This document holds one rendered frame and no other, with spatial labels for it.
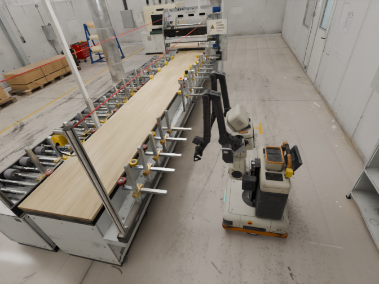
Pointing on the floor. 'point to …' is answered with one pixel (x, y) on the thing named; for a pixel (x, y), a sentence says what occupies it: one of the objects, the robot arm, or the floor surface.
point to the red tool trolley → (81, 50)
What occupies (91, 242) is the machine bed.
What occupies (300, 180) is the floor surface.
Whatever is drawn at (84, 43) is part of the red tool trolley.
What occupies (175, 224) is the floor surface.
